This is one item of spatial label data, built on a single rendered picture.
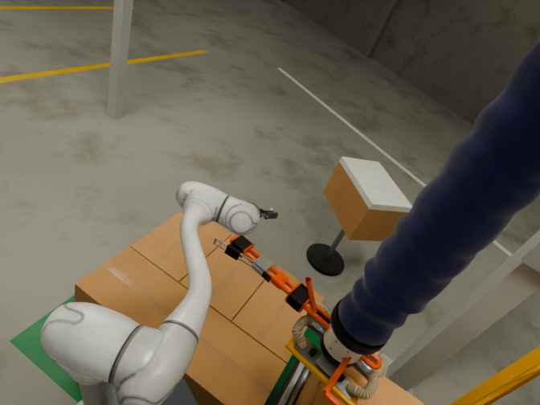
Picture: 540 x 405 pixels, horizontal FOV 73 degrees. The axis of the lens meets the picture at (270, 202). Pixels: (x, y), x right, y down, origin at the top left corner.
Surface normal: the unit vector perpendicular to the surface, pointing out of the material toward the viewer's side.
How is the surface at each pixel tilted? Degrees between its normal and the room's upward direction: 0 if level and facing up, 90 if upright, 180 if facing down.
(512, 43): 90
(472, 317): 90
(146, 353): 8
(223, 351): 0
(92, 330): 16
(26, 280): 0
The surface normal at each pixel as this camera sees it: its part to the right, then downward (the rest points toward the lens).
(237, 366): 0.32, -0.73
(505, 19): -0.75, 0.19
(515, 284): -0.47, 0.43
